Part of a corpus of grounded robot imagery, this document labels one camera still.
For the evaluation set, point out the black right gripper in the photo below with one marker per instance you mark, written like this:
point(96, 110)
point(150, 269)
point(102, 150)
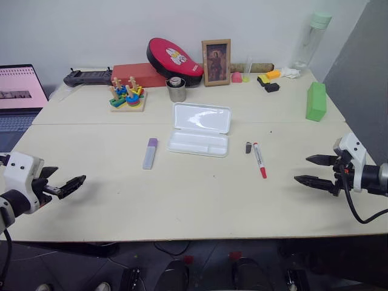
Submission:
point(342, 182)

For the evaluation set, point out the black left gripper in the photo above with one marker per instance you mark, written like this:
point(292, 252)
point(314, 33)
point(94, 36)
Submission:
point(39, 189)

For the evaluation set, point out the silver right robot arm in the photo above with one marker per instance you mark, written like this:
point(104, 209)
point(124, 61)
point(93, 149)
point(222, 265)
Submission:
point(377, 179)

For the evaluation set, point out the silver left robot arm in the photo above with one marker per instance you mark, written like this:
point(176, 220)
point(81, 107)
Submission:
point(12, 201)

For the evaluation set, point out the white plastic case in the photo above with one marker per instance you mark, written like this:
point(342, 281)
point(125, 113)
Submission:
point(198, 130)

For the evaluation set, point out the red white marker pen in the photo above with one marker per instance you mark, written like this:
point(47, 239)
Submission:
point(259, 159)

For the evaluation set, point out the green rectangular block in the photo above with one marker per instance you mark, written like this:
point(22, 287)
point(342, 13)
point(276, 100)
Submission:
point(316, 101)

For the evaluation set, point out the small black grey clip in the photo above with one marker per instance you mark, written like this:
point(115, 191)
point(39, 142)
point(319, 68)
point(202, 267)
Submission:
point(248, 148)

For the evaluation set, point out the purple capped eraser stick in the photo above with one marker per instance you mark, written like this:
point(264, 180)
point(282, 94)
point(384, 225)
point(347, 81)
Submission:
point(150, 154)

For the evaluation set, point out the open laptop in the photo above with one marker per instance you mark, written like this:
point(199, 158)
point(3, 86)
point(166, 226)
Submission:
point(18, 91)

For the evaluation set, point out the crumpled white tissue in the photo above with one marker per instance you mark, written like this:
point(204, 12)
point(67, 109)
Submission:
point(290, 72)

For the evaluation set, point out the black handheld controller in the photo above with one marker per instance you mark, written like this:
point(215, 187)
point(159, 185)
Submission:
point(88, 78)

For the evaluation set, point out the grey partition panel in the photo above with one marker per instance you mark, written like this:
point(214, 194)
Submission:
point(360, 75)

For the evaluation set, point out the wooden colourful stacking toy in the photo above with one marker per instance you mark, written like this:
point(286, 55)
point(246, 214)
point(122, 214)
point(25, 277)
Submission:
point(128, 98)

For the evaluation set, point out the orange block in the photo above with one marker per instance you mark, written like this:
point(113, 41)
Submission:
point(273, 74)

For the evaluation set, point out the yellow black block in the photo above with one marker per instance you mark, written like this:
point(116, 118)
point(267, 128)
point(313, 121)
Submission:
point(263, 79)

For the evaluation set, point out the dark rounded shape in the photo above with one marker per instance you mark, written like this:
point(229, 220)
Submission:
point(247, 276)
point(131, 280)
point(298, 280)
point(174, 277)

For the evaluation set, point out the small yellow-green block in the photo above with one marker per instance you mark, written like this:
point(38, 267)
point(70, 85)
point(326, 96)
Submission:
point(245, 79)

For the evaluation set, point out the brown wooden stick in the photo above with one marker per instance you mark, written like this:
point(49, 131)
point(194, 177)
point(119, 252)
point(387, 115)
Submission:
point(260, 66)

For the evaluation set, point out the small pink block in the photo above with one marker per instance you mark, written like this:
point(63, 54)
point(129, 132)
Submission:
point(236, 77)

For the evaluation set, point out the red rectangular box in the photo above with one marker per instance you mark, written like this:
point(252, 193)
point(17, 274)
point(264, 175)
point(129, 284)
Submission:
point(133, 74)

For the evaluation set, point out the clear plastic tube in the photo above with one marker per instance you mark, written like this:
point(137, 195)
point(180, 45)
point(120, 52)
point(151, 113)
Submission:
point(249, 65)

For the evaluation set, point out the clear bottle green lid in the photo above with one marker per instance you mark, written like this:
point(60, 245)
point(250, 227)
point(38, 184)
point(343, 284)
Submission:
point(313, 39)

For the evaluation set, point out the metal cup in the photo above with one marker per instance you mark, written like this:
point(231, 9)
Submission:
point(176, 92)

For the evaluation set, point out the wooden framed picture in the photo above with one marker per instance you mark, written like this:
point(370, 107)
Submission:
point(216, 62)

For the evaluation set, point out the red black boxing pad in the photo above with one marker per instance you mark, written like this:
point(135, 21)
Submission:
point(169, 57)

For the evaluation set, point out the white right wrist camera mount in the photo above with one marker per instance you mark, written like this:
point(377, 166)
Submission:
point(357, 160)

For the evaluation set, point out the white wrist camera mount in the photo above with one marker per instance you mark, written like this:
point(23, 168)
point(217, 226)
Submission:
point(357, 160)
point(19, 169)

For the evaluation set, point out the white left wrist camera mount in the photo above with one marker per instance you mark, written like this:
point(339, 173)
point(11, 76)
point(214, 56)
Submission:
point(19, 169)

